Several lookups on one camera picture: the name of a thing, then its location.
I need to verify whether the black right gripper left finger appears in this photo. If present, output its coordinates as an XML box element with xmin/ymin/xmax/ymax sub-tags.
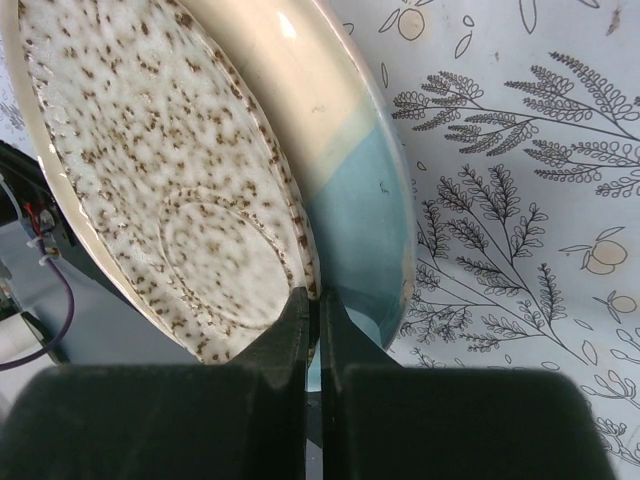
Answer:
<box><xmin>1</xmin><ymin>288</ymin><xmax>310</xmax><ymax>479</ymax></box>

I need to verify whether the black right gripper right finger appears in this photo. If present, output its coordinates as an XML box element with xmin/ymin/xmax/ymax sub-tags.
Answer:
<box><xmin>319</xmin><ymin>290</ymin><xmax>614</xmax><ymax>479</ymax></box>

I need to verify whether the speckled grey oval plate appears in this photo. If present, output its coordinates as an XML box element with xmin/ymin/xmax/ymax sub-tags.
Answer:
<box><xmin>17</xmin><ymin>1</ymin><xmax>320</xmax><ymax>364</ymax></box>

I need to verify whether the cream and blue plate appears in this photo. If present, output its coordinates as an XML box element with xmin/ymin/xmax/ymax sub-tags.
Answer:
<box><xmin>0</xmin><ymin>0</ymin><xmax>419</xmax><ymax>391</ymax></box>

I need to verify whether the floral table mat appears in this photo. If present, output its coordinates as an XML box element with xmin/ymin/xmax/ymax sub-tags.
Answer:
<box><xmin>0</xmin><ymin>0</ymin><xmax>640</xmax><ymax>469</ymax></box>

